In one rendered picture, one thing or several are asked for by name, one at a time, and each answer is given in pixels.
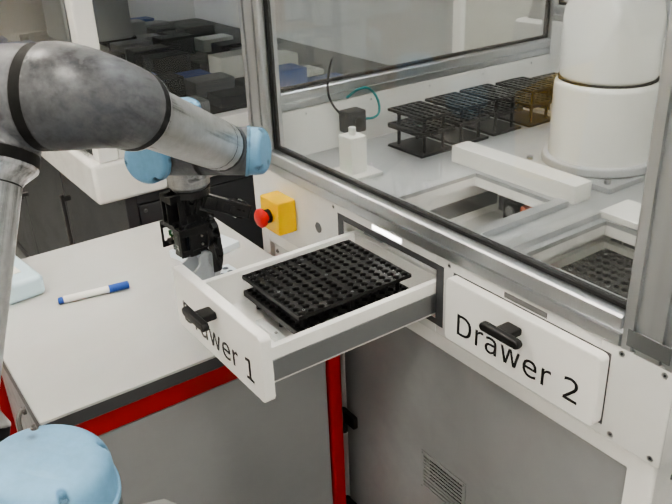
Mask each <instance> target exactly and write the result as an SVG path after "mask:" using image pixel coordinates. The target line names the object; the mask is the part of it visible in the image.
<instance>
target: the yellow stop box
mask: <svg viewBox="0 0 672 504"><path fill-rule="evenodd" d="M260 203H261V209H263V210H264V211H265V212H267V213H268V216H269V221H268V225H267V226H266V227H265V228H267V229H269V230H270V231H272V232H274V233H275V234H277V235H278V236H282V235H285V234H288V233H291V232H294V231H296V230H297V224H296V209H295V200H294V199H293V198H291V197H289V196H287V195H285V194H283V193H281V192H279V191H273V192H269V193H266V194H262V195H260Z"/></svg>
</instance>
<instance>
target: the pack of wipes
mask: <svg viewBox="0 0 672 504"><path fill-rule="evenodd" d="M44 291H45V286H44V282H43V278H42V276H41V275H40V274H39V273H38V272H36V271H35V270H34V269H32V268H31V267H30V266H29V265H27V264H26V263H25V262H24V261H22V260H21V259H20V258H18V257H17V256H16V255H15V260H14V269H13V277H12V286H11V295H10V304H9V305H12V304H15V303H17V302H20V301H23V300H26V299H28V298H31V297H34V296H37V295H39V294H42V293H43V292H44Z"/></svg>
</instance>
